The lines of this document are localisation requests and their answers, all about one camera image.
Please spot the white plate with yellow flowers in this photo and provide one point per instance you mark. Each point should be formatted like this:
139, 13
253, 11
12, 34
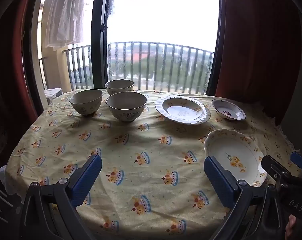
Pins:
230, 152

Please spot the dark window frame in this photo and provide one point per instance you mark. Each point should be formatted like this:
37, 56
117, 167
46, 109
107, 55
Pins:
98, 42

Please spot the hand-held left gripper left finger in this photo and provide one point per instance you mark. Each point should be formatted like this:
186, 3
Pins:
87, 180

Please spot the large white scalloped deep plate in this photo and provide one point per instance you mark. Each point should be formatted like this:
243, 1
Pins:
182, 110

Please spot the red curtain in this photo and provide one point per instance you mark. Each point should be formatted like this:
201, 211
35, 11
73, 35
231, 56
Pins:
16, 67
253, 42

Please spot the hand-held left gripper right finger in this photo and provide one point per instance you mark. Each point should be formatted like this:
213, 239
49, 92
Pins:
220, 185

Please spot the person's right hand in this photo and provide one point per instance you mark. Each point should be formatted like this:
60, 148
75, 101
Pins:
290, 228

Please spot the balcony railing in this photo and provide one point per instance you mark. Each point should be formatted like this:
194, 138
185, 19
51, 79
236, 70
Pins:
165, 44

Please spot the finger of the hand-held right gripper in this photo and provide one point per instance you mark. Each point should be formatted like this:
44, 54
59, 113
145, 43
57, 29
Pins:
273, 166
300, 160

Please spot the white metal rack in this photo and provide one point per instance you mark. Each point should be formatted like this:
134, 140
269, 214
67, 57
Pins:
2, 197

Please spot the white plate with red flower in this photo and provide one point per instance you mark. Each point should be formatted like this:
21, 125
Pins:
228, 111

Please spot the grey-white floral ceramic bowl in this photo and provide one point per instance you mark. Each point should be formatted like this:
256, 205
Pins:
119, 88
86, 105
127, 110

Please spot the white hanging cloth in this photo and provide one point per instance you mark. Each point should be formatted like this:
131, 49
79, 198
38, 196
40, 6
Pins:
63, 12

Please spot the yellow printed tablecloth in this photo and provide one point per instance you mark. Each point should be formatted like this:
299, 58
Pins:
146, 142

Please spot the white outdoor air conditioner unit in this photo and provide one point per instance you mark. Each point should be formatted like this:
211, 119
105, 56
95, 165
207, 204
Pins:
53, 93

